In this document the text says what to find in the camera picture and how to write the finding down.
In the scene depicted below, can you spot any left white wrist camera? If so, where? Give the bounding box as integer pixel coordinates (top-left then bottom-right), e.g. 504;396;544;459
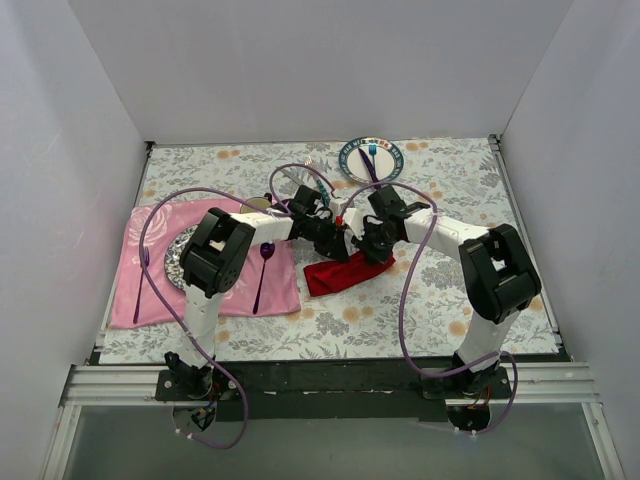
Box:
328;197;347;217

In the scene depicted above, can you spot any purple cable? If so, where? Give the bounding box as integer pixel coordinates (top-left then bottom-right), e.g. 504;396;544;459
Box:
139;163;336;450
337;182;516;435

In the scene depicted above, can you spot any blue fork on plate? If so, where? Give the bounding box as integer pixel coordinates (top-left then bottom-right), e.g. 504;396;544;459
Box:
368;142;377;169

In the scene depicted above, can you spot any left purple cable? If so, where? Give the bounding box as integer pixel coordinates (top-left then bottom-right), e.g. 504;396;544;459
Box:
139;163;336;450

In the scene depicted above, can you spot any teal handled fork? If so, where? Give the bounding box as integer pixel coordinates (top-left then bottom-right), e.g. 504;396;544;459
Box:
305;156;330;207

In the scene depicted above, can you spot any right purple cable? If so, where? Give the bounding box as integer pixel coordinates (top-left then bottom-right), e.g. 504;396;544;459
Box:
337;182;516;435

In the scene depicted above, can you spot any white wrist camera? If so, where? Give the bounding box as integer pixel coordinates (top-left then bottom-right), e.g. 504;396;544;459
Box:
336;207;365;240
328;197;347;217

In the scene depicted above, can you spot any pink floral placemat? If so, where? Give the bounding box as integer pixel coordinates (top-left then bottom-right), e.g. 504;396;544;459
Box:
110;198;301;329

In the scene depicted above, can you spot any white plate blue rim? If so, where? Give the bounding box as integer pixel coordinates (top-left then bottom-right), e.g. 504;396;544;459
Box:
338;137;405;184

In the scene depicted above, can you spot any purple knife on plate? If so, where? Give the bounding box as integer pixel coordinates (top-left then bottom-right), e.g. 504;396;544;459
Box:
358;147;380;184

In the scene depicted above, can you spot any red cloth napkin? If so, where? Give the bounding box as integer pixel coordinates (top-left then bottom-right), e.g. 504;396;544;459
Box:
303;252;395;297

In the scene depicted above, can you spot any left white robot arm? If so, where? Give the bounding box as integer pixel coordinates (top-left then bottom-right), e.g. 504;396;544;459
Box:
165;186;349;400

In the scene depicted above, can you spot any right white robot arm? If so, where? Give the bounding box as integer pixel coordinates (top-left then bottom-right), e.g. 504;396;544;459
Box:
340;182;542;398

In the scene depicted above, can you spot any cream enamel mug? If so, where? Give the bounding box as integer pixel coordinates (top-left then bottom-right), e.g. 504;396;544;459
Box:
241;197;272;213

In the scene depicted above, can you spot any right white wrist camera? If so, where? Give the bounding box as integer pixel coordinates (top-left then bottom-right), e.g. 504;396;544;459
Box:
336;207;365;240

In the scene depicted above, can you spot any teal handled knife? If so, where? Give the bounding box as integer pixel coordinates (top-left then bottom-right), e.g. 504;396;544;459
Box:
277;169;305;186

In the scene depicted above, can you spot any blue floral plate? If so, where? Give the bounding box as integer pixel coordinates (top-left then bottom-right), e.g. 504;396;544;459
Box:
164;225;197;292

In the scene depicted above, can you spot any purple spoon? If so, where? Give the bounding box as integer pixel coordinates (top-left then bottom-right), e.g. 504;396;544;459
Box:
252;243;276;315

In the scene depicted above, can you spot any purple fork on placemat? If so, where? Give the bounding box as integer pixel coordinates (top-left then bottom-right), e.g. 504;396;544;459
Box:
132;246;150;326

